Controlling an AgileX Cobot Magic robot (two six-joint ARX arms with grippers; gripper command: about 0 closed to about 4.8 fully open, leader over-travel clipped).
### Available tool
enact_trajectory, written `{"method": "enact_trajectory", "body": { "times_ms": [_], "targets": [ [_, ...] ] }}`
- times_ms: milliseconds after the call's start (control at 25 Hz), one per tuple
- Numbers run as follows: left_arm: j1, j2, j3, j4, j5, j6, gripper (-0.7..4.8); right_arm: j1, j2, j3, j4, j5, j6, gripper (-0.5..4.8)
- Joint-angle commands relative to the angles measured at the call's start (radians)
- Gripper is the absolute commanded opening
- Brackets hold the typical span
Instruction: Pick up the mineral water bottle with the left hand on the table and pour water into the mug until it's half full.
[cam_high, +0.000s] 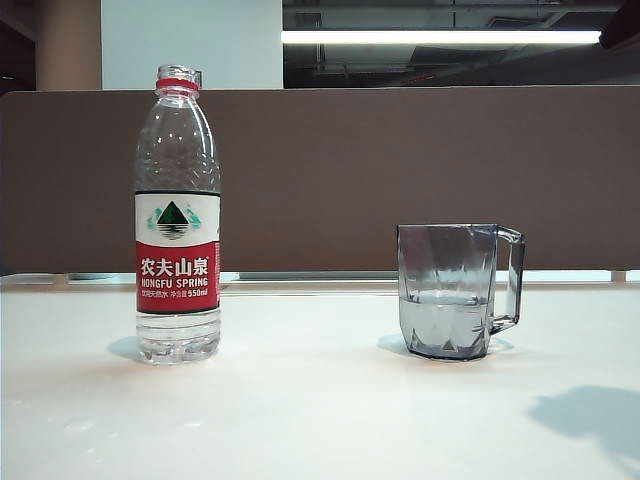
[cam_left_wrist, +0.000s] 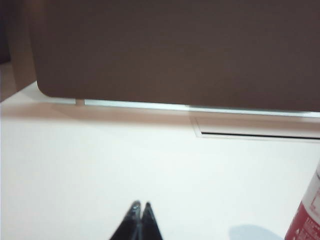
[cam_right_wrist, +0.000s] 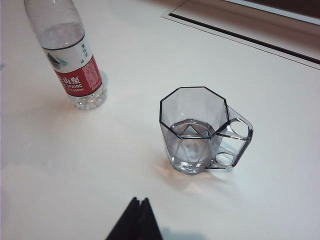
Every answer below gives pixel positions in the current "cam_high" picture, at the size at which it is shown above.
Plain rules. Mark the Nongfu Spring water bottle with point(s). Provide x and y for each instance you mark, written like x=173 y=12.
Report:
x=175 y=270

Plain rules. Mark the brown desk partition panel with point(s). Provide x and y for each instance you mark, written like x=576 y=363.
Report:
x=375 y=175

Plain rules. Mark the grey transparent octagonal cup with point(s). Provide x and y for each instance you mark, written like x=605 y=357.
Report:
x=440 y=320

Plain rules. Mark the white ceiling light tube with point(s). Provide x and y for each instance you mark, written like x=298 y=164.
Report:
x=450 y=36

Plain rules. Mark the beige partition foot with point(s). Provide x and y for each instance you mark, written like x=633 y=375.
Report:
x=620 y=276

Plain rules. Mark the beige round pillar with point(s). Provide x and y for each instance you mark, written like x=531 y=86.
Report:
x=67 y=45

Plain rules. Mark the white partition base rail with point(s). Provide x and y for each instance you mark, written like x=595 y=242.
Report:
x=315 y=275

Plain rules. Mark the small wall sign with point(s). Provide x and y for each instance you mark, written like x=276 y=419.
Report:
x=200 y=80

